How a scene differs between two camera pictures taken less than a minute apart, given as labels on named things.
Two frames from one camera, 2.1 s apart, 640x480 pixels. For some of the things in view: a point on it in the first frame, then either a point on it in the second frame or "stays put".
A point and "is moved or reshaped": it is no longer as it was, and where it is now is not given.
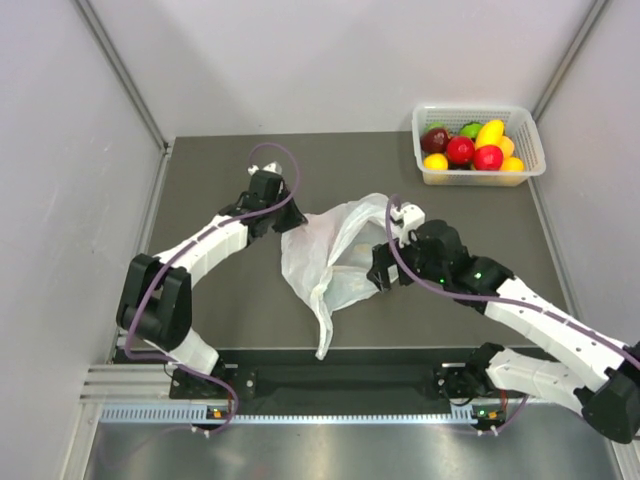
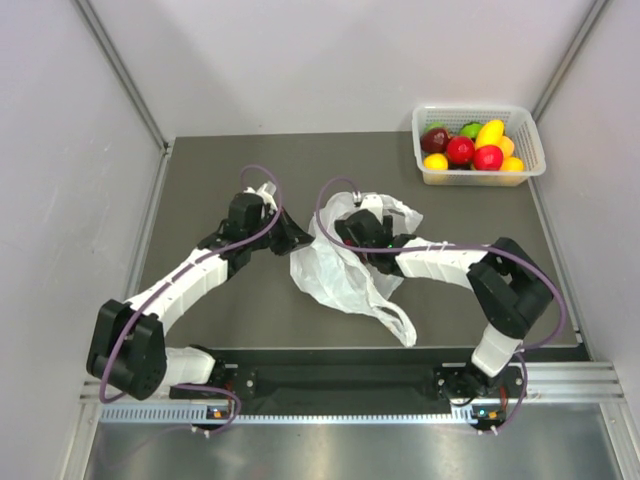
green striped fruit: (471, 129) stays put
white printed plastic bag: (327, 256) is moved or reshaped
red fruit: (488, 158) stays put
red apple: (434, 140) stays put
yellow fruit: (490, 133) stays put
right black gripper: (380, 276) -> (344, 233)
